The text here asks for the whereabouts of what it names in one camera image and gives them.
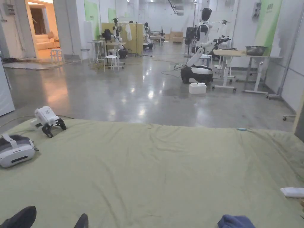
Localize tall white and black wheeled robot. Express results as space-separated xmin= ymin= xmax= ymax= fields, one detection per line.
xmin=180 ymin=7 xmax=231 ymax=84

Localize clothes rack with white garment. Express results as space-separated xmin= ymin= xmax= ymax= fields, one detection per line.
xmin=121 ymin=20 xmax=139 ymax=58

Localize small white and black robot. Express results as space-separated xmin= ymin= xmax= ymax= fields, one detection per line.
xmin=142 ymin=22 xmax=154 ymax=50

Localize white folding table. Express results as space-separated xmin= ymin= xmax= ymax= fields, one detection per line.
xmin=87 ymin=40 xmax=106 ymax=64

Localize white foam block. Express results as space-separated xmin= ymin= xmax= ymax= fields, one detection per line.
xmin=189 ymin=82 xmax=207 ymax=94

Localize grey-legged table with metal basin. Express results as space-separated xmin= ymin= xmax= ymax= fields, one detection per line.
xmin=212 ymin=45 xmax=284 ymax=94

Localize white and grey headset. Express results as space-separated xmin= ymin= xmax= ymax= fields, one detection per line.
xmin=0 ymin=134 xmax=39 ymax=168

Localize spare white hand-held gripper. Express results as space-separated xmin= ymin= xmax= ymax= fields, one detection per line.
xmin=30 ymin=106 xmax=67 ymax=138

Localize white sofa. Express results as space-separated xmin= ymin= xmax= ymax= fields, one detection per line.
xmin=35 ymin=32 xmax=60 ymax=50

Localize stack of brown cartons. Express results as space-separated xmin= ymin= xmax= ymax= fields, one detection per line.
xmin=170 ymin=31 xmax=184 ymax=43

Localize dark blue garment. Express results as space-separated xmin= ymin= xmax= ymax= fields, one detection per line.
xmin=218 ymin=214 xmax=256 ymax=228

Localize bed with pale green sheet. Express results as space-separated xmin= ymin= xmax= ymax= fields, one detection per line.
xmin=0 ymin=118 xmax=304 ymax=228

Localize white robot with black arms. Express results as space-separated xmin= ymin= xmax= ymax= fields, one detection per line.
xmin=111 ymin=18 xmax=129 ymax=59

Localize white flat box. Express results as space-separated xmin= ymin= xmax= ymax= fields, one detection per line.
xmin=280 ymin=187 xmax=304 ymax=197

